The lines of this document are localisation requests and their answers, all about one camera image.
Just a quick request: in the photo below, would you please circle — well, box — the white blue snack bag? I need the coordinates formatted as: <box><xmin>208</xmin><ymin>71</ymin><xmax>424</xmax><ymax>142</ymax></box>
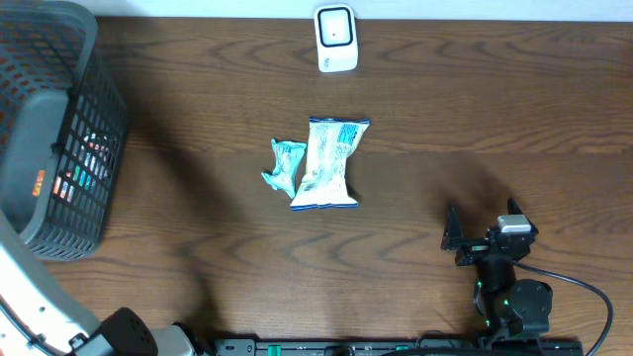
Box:
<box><xmin>290</xmin><ymin>117</ymin><xmax>371</xmax><ymax>212</ymax></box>

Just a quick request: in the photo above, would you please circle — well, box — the teal snack packet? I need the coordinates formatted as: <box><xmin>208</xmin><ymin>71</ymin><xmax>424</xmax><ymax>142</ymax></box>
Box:
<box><xmin>261</xmin><ymin>138</ymin><xmax>308</xmax><ymax>199</ymax></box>

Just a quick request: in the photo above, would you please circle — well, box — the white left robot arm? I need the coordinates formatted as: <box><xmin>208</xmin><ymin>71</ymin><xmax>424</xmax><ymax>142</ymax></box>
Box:
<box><xmin>1</xmin><ymin>217</ymin><xmax>213</xmax><ymax>355</ymax></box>

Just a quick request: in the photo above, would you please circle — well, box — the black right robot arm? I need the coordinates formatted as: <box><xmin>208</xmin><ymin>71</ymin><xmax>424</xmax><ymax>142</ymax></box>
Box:
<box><xmin>440</xmin><ymin>199</ymin><xmax>553</xmax><ymax>349</ymax></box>

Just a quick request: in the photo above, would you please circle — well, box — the white barcode scanner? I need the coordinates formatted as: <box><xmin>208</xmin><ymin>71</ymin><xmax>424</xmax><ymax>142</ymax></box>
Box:
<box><xmin>314</xmin><ymin>4</ymin><xmax>359</xmax><ymax>73</ymax></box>

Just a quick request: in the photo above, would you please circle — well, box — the grey plastic mesh basket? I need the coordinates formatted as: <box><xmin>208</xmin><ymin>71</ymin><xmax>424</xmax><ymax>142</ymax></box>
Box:
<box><xmin>1</xmin><ymin>1</ymin><xmax>130</xmax><ymax>261</ymax></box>

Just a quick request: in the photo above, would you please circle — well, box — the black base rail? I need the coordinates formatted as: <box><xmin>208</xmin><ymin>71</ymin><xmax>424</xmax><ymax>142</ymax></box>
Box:
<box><xmin>213</xmin><ymin>335</ymin><xmax>584</xmax><ymax>356</ymax></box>

